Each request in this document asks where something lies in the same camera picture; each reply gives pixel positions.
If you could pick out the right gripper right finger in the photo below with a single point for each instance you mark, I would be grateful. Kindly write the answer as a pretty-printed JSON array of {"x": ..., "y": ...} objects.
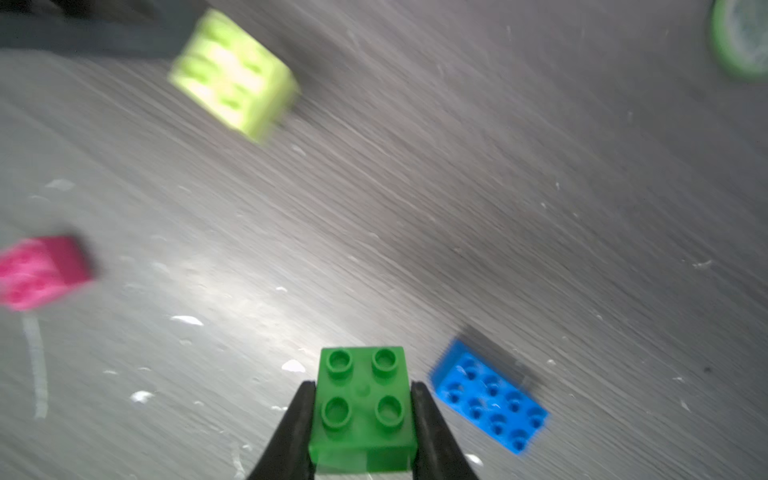
[{"x": 439, "y": 456}]

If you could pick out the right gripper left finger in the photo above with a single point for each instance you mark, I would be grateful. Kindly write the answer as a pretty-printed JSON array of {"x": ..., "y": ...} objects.
[{"x": 287, "y": 456}]

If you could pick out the dark green lego brick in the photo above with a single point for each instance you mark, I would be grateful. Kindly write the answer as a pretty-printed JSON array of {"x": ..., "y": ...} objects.
[{"x": 363, "y": 417}]

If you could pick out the yellow-green lego brick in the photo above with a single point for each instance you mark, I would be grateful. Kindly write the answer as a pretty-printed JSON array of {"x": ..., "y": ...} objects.
[{"x": 234, "y": 77}]

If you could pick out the blue long lego brick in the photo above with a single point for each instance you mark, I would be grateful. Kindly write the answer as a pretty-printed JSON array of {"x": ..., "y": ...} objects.
[{"x": 480, "y": 394}]

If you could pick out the pink lego brick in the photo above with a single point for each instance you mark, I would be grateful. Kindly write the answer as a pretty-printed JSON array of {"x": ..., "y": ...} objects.
[{"x": 39, "y": 270}]

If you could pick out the green lidded jar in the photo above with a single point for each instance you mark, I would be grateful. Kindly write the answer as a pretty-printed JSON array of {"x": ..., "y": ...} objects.
[{"x": 738, "y": 35}]

